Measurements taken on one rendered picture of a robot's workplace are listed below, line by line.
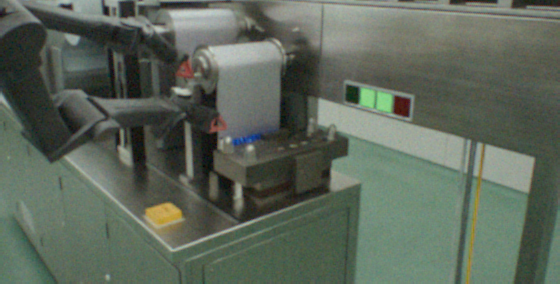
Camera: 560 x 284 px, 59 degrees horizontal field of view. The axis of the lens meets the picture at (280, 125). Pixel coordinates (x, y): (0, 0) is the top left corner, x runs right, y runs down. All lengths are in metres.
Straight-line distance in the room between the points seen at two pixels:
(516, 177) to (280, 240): 2.75
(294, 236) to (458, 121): 0.56
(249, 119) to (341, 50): 0.35
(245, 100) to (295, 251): 0.47
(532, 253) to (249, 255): 0.74
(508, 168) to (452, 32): 2.76
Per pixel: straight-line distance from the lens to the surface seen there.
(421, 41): 1.33
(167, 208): 1.37
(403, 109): 1.37
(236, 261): 1.36
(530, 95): 1.20
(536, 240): 1.48
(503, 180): 4.01
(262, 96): 1.56
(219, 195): 1.48
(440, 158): 4.24
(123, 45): 1.35
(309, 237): 1.51
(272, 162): 1.39
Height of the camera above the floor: 1.52
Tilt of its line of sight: 17 degrees down
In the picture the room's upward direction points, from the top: 1 degrees clockwise
